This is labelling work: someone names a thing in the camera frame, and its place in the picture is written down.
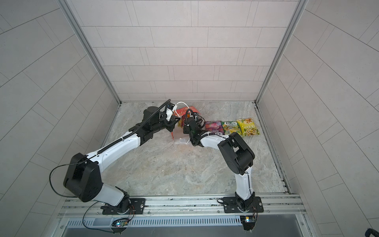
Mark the aluminium mounting rail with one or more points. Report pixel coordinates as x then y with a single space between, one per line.
204 205

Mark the purple snack packet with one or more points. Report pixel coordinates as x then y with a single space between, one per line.
214 127

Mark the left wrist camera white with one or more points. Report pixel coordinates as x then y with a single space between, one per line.
170 107

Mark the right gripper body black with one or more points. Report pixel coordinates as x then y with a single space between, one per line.
187 130

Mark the left circuit board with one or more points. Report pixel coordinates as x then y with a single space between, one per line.
120 223

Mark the yellow snack packet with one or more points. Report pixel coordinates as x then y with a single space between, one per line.
248 127

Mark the green snack packet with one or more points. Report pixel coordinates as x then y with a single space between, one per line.
230 127

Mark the right circuit board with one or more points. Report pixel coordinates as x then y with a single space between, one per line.
248 222

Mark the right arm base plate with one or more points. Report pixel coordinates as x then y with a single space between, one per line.
237 205

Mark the circuit board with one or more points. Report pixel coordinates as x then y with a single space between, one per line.
248 222
120 223

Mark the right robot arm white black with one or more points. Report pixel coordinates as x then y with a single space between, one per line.
236 153

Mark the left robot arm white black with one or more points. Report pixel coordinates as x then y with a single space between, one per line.
84 174

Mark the red paper gift bag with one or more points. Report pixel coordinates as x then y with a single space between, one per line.
180 133

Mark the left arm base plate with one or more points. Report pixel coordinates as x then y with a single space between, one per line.
128 206

